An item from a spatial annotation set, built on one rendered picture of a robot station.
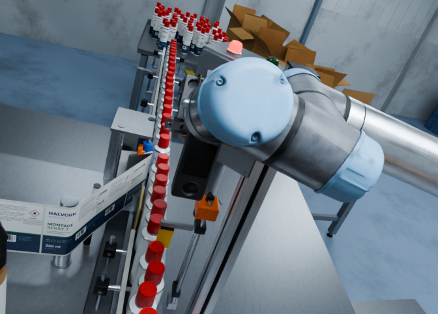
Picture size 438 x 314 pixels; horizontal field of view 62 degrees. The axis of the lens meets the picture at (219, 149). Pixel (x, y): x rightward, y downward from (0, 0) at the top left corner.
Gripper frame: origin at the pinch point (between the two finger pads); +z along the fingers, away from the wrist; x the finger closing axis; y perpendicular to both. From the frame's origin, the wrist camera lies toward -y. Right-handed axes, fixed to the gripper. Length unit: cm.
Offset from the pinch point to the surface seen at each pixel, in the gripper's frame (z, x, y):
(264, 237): 55, -42, -26
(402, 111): 505, -442, 157
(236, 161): -0.9, -9.9, -2.8
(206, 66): -1.9, -0.6, 11.8
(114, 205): 37.2, 9.2, -21.1
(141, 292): 0.3, 1.4, -28.5
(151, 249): 9.1, 0.3, -23.3
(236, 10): 305, -65, 153
